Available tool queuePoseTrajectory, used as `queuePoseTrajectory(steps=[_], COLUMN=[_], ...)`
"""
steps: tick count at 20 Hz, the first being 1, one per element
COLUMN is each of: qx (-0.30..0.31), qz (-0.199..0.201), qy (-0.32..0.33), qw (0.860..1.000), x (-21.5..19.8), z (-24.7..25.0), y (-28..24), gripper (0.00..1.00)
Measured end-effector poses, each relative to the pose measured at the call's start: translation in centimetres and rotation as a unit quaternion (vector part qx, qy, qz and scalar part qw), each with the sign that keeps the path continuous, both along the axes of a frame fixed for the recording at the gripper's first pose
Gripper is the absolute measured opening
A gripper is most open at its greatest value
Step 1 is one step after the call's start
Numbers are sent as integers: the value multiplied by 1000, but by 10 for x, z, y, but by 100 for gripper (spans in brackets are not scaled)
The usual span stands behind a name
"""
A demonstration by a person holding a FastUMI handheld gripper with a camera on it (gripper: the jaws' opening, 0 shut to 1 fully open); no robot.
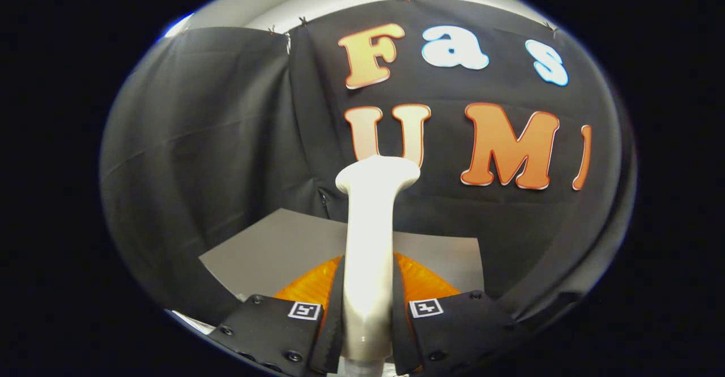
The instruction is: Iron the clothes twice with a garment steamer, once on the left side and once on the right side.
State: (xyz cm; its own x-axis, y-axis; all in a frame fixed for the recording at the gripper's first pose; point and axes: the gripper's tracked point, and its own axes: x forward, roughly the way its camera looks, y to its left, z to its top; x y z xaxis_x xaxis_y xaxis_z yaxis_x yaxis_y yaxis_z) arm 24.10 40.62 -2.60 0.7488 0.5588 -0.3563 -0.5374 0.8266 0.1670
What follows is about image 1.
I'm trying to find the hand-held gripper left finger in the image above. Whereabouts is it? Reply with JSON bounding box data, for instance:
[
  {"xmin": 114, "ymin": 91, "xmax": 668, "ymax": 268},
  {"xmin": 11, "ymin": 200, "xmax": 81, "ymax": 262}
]
[{"xmin": 207, "ymin": 255, "xmax": 346, "ymax": 377}]

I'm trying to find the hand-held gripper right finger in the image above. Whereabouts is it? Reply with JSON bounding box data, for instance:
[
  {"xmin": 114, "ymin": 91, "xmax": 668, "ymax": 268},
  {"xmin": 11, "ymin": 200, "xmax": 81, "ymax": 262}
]
[{"xmin": 391, "ymin": 252, "xmax": 530, "ymax": 377}]

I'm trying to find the white garment steamer head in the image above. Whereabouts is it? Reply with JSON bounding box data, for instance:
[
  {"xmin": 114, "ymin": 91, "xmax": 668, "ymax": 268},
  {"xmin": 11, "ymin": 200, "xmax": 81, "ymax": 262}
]
[{"xmin": 335, "ymin": 155, "xmax": 421, "ymax": 363}]

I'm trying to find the grey drawer cabinet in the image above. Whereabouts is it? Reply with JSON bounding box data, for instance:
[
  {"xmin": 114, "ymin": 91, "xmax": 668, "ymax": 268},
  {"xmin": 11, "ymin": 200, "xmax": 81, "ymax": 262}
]
[{"xmin": 170, "ymin": 207, "xmax": 485, "ymax": 332}]

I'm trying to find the row of black clips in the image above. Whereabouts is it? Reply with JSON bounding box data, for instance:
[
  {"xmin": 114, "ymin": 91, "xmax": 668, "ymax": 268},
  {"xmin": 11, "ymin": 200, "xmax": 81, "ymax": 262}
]
[{"xmin": 267, "ymin": 0, "xmax": 558, "ymax": 33}]

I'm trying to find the narrow ceiling light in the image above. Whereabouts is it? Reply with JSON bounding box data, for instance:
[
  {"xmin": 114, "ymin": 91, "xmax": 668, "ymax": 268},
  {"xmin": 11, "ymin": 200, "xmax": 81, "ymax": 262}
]
[{"xmin": 164, "ymin": 12, "xmax": 194, "ymax": 39}]

